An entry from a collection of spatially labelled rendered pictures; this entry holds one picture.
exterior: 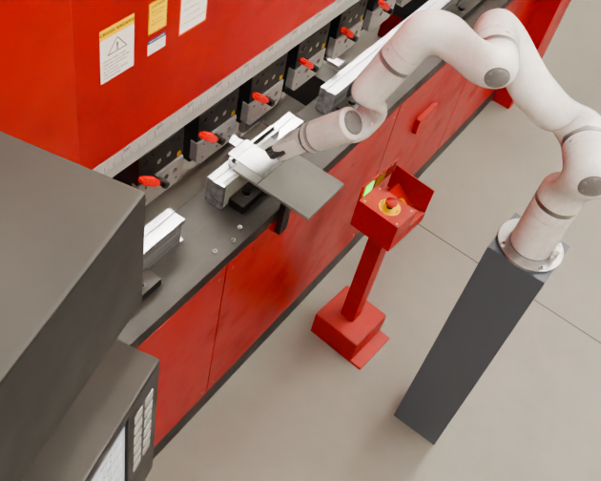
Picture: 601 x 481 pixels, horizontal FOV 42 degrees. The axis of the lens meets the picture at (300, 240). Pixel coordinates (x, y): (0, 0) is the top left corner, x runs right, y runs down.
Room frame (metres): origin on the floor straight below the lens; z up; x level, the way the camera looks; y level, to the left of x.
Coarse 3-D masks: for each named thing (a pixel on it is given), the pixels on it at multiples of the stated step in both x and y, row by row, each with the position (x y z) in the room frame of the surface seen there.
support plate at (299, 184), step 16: (272, 144) 1.68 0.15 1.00; (288, 160) 1.64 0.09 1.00; (304, 160) 1.65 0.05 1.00; (240, 176) 1.54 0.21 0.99; (256, 176) 1.54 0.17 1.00; (272, 176) 1.56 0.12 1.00; (288, 176) 1.58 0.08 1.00; (304, 176) 1.59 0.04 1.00; (320, 176) 1.61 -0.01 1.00; (272, 192) 1.50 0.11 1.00; (288, 192) 1.52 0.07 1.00; (304, 192) 1.53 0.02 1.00; (320, 192) 1.55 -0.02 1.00; (336, 192) 1.57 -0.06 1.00; (304, 208) 1.47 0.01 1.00; (320, 208) 1.49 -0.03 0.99
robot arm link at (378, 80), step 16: (368, 64) 1.53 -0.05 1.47; (384, 64) 1.49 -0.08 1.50; (368, 80) 1.49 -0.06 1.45; (384, 80) 1.48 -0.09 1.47; (400, 80) 1.49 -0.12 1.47; (352, 96) 1.50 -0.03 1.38; (368, 96) 1.48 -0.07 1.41; (384, 96) 1.49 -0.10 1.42; (368, 112) 1.57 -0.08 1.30; (384, 112) 1.53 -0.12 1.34; (368, 128) 1.56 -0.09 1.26
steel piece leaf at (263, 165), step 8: (248, 152) 1.62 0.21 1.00; (256, 152) 1.63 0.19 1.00; (264, 152) 1.64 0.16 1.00; (240, 160) 1.58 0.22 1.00; (248, 160) 1.59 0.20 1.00; (256, 160) 1.60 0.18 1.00; (264, 160) 1.61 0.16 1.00; (272, 160) 1.62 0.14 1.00; (280, 160) 1.61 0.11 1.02; (256, 168) 1.57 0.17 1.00; (264, 168) 1.58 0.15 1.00; (272, 168) 1.58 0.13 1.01; (264, 176) 1.55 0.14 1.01
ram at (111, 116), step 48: (96, 0) 1.07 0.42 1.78; (144, 0) 1.17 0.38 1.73; (240, 0) 1.45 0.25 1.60; (288, 0) 1.63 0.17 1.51; (336, 0) 1.85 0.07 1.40; (96, 48) 1.06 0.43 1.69; (144, 48) 1.17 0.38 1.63; (192, 48) 1.31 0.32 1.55; (240, 48) 1.47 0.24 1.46; (288, 48) 1.67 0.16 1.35; (96, 96) 1.06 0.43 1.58; (144, 96) 1.18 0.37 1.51; (192, 96) 1.32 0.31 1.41; (96, 144) 1.06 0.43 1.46
